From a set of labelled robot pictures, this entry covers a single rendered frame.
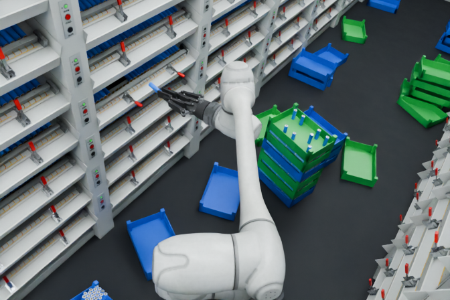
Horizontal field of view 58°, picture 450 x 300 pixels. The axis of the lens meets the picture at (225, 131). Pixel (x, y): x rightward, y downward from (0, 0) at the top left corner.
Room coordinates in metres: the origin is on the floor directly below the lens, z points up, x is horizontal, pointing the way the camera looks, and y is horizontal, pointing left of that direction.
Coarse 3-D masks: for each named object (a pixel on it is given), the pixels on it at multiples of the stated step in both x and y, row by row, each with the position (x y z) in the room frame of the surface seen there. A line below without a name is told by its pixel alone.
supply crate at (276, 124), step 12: (276, 120) 1.60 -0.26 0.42; (288, 120) 1.63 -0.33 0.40; (312, 120) 1.60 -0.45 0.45; (276, 132) 1.51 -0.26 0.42; (288, 132) 1.54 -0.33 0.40; (300, 132) 1.55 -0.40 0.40; (312, 132) 1.56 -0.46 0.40; (324, 132) 1.53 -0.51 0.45; (288, 144) 1.44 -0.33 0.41; (300, 144) 1.46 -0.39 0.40; (312, 144) 1.48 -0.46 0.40; (300, 156) 1.38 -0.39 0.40; (312, 156) 1.36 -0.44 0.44
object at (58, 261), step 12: (204, 132) 1.78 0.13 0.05; (180, 156) 1.58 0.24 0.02; (168, 168) 1.48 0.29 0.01; (132, 192) 1.25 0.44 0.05; (120, 204) 1.16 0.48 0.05; (84, 240) 0.95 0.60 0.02; (72, 252) 0.88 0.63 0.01; (60, 264) 0.82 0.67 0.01; (36, 276) 0.73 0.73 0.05; (24, 288) 0.67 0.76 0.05
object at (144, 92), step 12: (180, 48) 1.61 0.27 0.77; (192, 48) 1.60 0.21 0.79; (192, 60) 1.58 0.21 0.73; (168, 72) 1.45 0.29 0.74; (120, 84) 1.28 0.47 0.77; (144, 84) 1.33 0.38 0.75; (156, 84) 1.36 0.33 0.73; (132, 96) 1.25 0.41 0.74; (144, 96) 1.29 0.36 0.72; (108, 108) 1.15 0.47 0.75; (120, 108) 1.17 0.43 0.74; (108, 120) 1.11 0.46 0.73
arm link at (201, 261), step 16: (176, 240) 0.48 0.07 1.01; (192, 240) 0.48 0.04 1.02; (208, 240) 0.49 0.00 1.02; (224, 240) 0.49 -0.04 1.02; (160, 256) 0.44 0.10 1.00; (176, 256) 0.44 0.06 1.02; (192, 256) 0.44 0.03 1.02; (208, 256) 0.45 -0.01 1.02; (224, 256) 0.45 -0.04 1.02; (160, 272) 0.41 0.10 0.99; (176, 272) 0.41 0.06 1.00; (192, 272) 0.41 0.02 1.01; (208, 272) 0.42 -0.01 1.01; (224, 272) 0.42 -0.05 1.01; (160, 288) 0.39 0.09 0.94; (176, 288) 0.39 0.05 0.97; (192, 288) 0.39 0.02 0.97; (208, 288) 0.40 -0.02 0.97; (224, 288) 0.41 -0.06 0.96
